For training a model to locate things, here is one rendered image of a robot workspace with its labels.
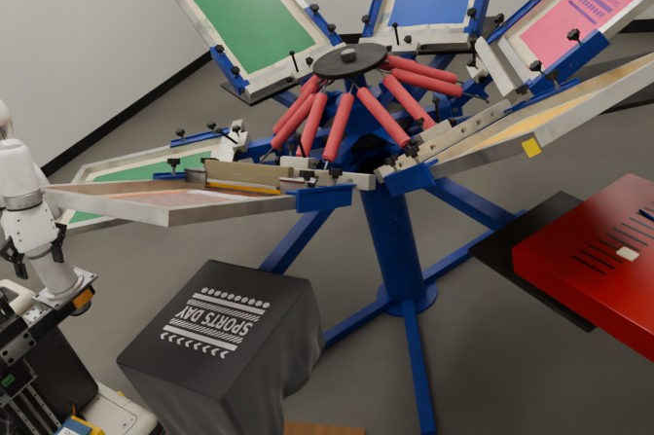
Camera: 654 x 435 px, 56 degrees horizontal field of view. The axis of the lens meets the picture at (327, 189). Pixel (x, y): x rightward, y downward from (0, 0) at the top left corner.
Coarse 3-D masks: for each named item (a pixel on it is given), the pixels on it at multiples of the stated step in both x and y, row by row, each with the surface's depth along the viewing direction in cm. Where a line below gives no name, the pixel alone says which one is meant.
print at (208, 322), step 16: (208, 288) 208; (192, 304) 204; (208, 304) 202; (224, 304) 200; (240, 304) 198; (256, 304) 196; (176, 320) 199; (192, 320) 197; (208, 320) 195; (224, 320) 193; (240, 320) 191; (256, 320) 189; (160, 336) 195; (176, 336) 193; (192, 336) 191; (208, 336) 189; (224, 336) 187; (240, 336) 185; (208, 352) 183; (224, 352) 181
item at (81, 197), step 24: (48, 192) 159; (72, 192) 177; (96, 192) 184; (120, 192) 191; (120, 216) 144; (144, 216) 140; (168, 216) 136; (192, 216) 142; (216, 216) 149; (240, 216) 156
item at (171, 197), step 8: (168, 192) 201; (176, 192) 202; (224, 192) 209; (232, 192) 210; (136, 200) 175; (144, 200) 176; (152, 200) 177; (160, 200) 178; (168, 200) 178; (176, 200) 179; (184, 200) 180
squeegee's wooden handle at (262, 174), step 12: (204, 168) 211; (216, 168) 208; (228, 168) 205; (240, 168) 202; (252, 168) 199; (264, 168) 197; (276, 168) 194; (288, 168) 192; (228, 180) 205; (240, 180) 202; (252, 180) 199; (264, 180) 197; (276, 180) 194
